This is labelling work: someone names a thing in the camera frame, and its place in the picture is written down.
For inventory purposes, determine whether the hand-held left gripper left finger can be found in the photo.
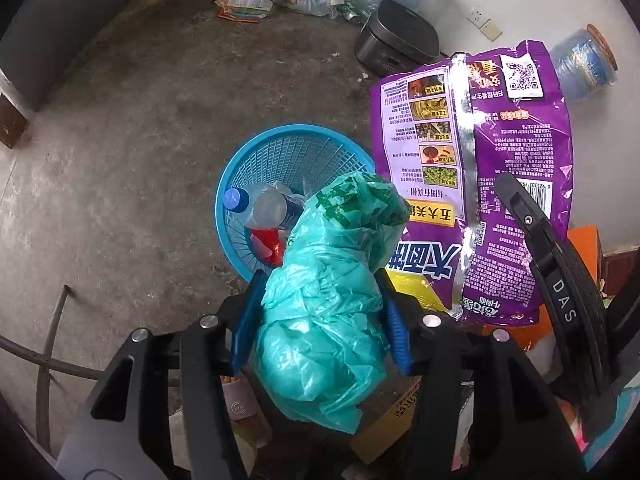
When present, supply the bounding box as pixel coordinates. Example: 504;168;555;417
57;269;268;480

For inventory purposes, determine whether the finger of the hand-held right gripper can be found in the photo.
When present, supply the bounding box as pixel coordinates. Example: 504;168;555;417
494;172;613;411

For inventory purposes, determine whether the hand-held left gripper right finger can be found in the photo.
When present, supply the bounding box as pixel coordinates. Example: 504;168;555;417
375;269;586;480

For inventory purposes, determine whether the red snack wrapper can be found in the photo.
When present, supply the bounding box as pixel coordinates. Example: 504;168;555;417
245;227;287;267

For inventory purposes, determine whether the green plastic bag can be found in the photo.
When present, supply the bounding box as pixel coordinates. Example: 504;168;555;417
254;170;410;433

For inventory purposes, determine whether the blue label water bottle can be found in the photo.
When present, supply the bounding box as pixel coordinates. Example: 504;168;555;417
223;182;306;233

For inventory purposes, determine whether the purple snack bag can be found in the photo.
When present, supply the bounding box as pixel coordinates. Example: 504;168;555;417
370;40;575;328

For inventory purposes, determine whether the blue plastic basket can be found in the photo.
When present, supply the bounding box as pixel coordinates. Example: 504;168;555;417
215;124;377;285

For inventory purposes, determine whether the yellow gold snack packet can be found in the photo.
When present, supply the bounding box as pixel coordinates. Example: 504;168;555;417
392;269;451;313

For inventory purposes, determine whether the brown cardboard box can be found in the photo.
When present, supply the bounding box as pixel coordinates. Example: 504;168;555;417
350;380;426;466

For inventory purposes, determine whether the blue wrapped jar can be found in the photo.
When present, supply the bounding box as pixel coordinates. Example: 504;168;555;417
549;25;619;103

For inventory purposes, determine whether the black rice cooker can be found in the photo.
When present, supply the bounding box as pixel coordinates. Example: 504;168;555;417
353;0;441;78

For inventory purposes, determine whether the wooden stool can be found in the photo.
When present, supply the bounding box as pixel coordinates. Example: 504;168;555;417
0;92;31;150

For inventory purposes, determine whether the metal table frame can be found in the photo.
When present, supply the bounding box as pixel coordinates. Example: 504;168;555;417
0;285;106;461

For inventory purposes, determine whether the white wall socket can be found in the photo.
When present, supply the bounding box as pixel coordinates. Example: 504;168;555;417
467;6;503;43

